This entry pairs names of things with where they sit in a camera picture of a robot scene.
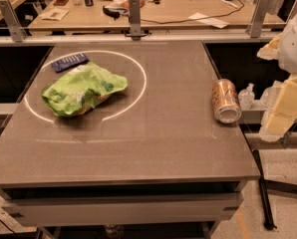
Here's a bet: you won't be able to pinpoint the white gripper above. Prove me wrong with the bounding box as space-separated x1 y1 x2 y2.
257 14 297 142

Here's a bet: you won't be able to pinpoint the orange soda can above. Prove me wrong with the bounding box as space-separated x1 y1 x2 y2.
211 79 241 123

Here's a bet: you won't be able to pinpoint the clear small bottle right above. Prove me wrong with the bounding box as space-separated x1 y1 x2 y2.
260 81 282 108

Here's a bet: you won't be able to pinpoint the clear small bottle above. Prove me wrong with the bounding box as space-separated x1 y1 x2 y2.
260 81 282 108
238 83 255 111

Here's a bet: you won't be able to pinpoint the clear small bottle left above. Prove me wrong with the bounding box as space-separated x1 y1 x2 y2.
238 83 255 111

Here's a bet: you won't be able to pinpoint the white paper sheet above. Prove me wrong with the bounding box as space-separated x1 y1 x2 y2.
189 13 229 29

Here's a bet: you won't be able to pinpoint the black floor pole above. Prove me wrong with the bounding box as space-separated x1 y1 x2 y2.
252 149 277 231

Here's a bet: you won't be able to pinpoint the white table drawer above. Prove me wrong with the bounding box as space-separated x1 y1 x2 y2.
3 193 243 227

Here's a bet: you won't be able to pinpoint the black sunglasses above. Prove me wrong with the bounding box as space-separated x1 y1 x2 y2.
103 6 120 20

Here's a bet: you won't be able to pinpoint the green chip bag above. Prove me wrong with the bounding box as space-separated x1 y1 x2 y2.
41 62 128 117

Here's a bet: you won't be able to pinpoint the blue snack bar wrapper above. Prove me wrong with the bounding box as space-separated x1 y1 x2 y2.
51 53 89 73

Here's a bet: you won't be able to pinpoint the brown paper packet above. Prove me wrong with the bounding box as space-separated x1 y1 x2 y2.
40 8 69 21

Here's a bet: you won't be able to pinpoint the metal bracket right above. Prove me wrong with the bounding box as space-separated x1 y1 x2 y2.
246 0 271 38

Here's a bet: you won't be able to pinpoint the metal bracket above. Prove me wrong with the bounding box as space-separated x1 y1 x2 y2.
246 0 271 38
126 0 144 41
0 0 27 42

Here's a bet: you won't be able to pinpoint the black cable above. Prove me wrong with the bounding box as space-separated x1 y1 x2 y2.
141 0 246 25

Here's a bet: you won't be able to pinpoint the metal bracket middle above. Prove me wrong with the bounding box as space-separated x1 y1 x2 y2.
126 0 144 41

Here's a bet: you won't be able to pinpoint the metal bracket left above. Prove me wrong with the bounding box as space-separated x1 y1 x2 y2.
0 0 27 42

